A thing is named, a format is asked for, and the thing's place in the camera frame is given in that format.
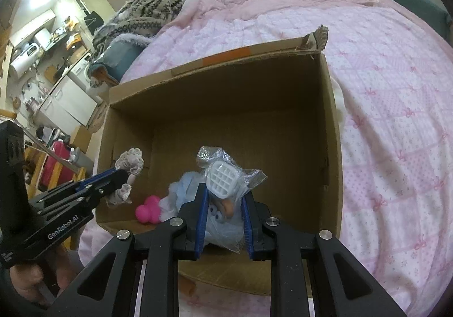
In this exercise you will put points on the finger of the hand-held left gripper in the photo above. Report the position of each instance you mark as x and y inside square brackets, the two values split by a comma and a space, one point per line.
[99, 175]
[106, 186]

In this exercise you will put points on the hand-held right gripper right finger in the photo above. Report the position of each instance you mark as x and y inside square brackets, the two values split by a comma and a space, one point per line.
[247, 228]

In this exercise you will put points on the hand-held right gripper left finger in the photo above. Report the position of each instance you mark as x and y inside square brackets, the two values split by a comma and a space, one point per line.
[201, 221]

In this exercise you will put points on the light blue fluffy socks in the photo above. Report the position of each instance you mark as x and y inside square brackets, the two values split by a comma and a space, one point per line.
[180, 193]

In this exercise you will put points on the beige lace scrunchie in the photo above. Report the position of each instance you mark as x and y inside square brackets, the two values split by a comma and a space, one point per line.
[131, 159]

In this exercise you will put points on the clear bag with white toy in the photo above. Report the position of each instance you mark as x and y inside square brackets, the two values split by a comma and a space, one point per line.
[221, 179]

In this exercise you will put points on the pink heart toy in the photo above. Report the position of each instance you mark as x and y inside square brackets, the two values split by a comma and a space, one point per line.
[148, 209]

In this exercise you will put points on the person's left hand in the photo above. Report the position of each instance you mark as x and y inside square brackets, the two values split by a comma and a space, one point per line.
[46, 274]

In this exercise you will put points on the small cardboard floor box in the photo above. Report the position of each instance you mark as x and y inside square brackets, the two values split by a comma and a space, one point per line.
[80, 138]

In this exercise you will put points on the red suitcase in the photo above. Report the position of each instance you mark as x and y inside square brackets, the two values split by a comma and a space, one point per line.
[56, 161]

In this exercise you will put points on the white kitchen cabinet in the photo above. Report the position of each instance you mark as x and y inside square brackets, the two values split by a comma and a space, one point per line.
[67, 104]

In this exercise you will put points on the white washing machine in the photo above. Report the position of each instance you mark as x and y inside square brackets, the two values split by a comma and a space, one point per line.
[80, 73]

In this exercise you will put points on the teal pillow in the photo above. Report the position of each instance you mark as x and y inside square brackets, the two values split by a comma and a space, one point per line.
[120, 55]

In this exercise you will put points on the white kitchen appliance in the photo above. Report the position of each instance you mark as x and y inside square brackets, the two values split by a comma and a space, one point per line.
[24, 52]

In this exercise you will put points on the white cloth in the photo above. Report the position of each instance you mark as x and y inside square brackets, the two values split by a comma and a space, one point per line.
[338, 104]

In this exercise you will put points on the black hanging bag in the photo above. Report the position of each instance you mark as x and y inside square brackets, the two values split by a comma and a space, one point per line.
[92, 19]

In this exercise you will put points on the grey patterned knit blanket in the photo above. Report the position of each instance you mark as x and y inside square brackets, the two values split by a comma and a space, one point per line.
[148, 9]

